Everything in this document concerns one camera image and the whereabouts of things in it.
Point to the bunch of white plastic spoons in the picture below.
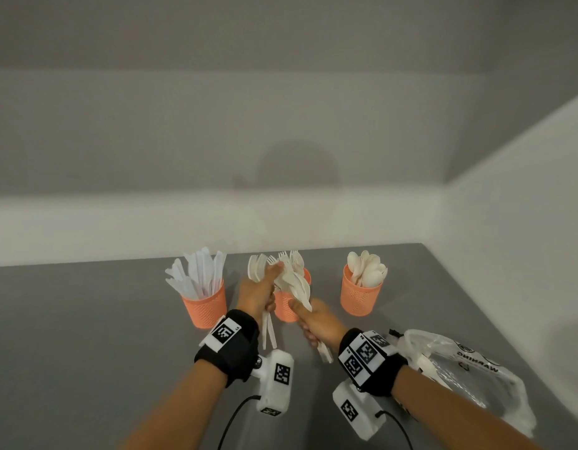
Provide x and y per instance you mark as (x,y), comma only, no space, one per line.
(371,276)

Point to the white plastic fork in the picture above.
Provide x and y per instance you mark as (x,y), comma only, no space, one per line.
(254,267)
(263,267)

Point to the clear plastic zip bag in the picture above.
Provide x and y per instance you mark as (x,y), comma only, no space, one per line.
(500,379)

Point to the bunch of white plastic cutlery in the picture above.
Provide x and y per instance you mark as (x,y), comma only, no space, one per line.
(298,285)

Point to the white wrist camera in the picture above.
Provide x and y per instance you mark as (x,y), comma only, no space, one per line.
(364,421)

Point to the person's right forearm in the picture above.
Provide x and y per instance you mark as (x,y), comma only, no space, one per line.
(458,417)

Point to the orange mesh cup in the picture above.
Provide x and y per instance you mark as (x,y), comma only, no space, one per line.
(282,311)
(207,311)
(359,299)

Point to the person's right hand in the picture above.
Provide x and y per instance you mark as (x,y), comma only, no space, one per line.
(326,323)

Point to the person's left hand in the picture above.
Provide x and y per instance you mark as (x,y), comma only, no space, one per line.
(256,297)

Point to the bunch of white plastic knives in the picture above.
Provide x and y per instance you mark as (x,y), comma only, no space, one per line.
(200,271)

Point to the person's left forearm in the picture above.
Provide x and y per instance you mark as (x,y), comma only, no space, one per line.
(176,412)

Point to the bunch of white plastic forks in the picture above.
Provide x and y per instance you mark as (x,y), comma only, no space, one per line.
(296,260)

